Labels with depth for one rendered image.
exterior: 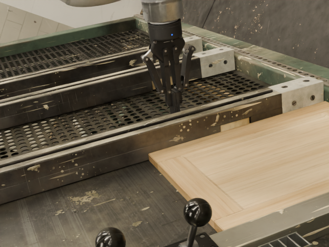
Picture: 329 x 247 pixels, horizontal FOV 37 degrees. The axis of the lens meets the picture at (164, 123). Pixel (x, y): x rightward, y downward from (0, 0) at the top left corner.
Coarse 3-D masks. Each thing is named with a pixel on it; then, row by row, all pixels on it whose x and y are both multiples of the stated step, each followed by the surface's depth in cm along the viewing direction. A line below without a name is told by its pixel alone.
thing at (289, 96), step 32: (256, 96) 123; (288, 96) 122; (320, 96) 126; (128, 128) 113; (160, 128) 111; (192, 128) 114; (32, 160) 104; (64, 160) 105; (96, 160) 108; (128, 160) 111; (0, 192) 102; (32, 192) 104
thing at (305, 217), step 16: (288, 208) 81; (304, 208) 80; (320, 208) 80; (240, 224) 79; (256, 224) 78; (272, 224) 78; (288, 224) 77; (304, 224) 77; (320, 224) 79; (224, 240) 75; (240, 240) 75; (256, 240) 74; (272, 240) 76
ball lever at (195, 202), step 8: (192, 200) 65; (200, 200) 64; (184, 208) 65; (192, 208) 64; (200, 208) 64; (208, 208) 64; (184, 216) 65; (192, 216) 63; (200, 216) 63; (208, 216) 64; (192, 224) 64; (200, 224) 64; (192, 232) 68; (192, 240) 70
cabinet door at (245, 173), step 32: (256, 128) 117; (288, 128) 115; (320, 128) 113; (160, 160) 108; (192, 160) 106; (224, 160) 105; (256, 160) 103; (288, 160) 101; (320, 160) 99; (192, 192) 94; (224, 192) 93; (256, 192) 91; (288, 192) 90; (320, 192) 88; (224, 224) 83
